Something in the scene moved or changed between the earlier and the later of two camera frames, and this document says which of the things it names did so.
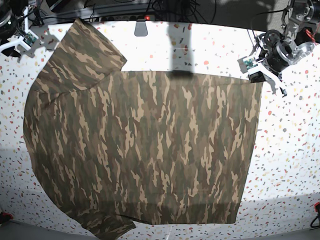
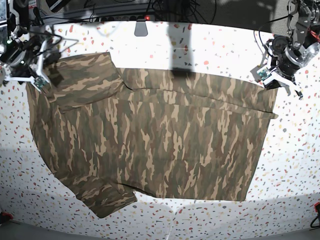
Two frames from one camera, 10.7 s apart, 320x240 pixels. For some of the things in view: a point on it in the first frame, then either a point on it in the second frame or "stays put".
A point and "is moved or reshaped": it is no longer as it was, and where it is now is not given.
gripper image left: [9, 22] to [18, 54]
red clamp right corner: [316, 204] stays put
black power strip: [134, 18] stays put
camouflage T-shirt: [113, 148] is moved or reshaped
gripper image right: [277, 55] to [288, 60]
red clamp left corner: [4, 213] stays put
